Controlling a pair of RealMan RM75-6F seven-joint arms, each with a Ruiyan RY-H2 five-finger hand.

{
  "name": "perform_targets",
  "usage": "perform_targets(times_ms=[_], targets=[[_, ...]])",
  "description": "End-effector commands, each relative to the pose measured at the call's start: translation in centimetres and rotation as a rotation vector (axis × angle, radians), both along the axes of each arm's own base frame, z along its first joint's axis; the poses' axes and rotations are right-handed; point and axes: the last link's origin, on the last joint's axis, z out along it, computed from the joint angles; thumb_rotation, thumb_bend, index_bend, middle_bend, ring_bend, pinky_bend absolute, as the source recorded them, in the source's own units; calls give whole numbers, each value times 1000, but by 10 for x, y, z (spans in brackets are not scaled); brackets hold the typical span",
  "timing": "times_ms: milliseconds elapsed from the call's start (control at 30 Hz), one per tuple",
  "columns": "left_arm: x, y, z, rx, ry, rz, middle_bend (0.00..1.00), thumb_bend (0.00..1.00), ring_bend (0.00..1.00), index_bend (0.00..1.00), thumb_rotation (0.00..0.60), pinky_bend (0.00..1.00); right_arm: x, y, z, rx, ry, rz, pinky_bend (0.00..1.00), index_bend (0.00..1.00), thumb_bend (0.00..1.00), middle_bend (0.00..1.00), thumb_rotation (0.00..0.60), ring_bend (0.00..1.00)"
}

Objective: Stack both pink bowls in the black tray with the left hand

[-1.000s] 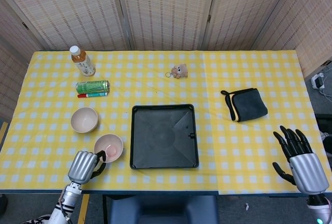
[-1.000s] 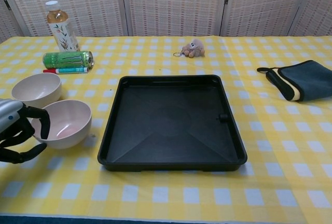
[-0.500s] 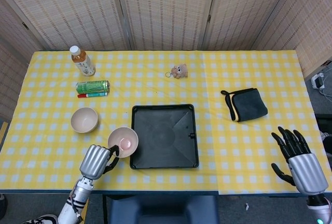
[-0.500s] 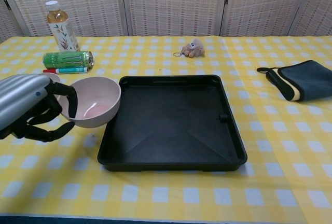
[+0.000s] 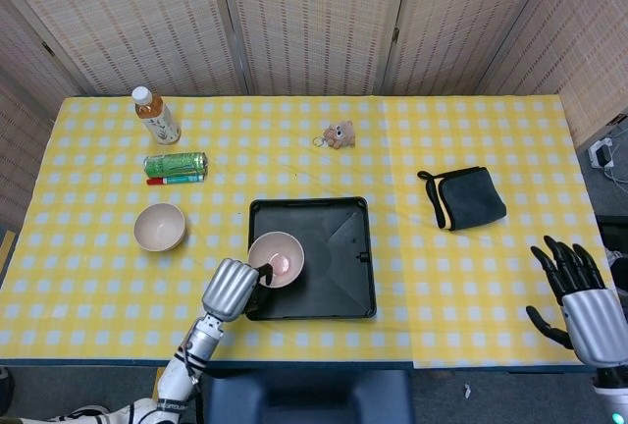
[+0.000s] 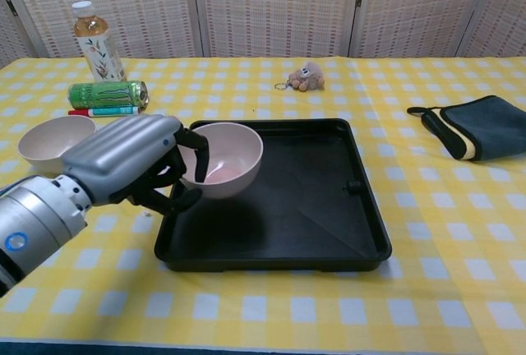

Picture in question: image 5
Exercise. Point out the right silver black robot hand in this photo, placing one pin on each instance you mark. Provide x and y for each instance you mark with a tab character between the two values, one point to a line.
593	316

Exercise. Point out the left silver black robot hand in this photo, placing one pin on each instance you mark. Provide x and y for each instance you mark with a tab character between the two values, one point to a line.
228	289

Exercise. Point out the beige bowl with pink bottom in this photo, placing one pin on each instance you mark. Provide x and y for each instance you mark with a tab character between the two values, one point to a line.
282	252

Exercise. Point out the plain beige bowl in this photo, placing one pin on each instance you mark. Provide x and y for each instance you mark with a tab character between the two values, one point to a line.
159	227

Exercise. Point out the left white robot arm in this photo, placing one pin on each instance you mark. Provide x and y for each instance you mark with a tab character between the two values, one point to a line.
179	380

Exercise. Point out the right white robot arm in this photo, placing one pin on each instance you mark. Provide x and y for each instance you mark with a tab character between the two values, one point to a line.
611	397

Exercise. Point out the black square plastic tray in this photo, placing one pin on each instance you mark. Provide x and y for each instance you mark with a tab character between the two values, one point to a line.
338	272

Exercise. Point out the black bulky object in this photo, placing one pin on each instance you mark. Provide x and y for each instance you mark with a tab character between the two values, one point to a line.
613	242

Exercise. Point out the marker pen with red cap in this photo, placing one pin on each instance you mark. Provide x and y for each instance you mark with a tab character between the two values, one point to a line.
179	179

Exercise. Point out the dark blue robot torso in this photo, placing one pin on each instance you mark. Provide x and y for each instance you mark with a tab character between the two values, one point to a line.
304	397

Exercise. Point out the green energy drink can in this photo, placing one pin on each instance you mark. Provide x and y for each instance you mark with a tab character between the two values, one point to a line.
176	163

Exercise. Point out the white paper scrap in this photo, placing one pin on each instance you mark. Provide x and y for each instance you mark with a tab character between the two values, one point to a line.
467	390

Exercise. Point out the yellow white checked tablecloth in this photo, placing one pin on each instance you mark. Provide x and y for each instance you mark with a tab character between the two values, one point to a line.
441	296

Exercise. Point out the white power strip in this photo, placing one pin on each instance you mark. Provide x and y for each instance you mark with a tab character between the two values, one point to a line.
602	153

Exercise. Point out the folded grey cloth, yellow trim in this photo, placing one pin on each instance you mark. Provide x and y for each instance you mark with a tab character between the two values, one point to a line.
471	198

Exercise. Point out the tea bottle with white cap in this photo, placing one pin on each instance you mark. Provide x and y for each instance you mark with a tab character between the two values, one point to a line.
159	122

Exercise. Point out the woven folding screen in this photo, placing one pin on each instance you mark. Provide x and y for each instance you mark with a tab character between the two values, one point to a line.
314	21

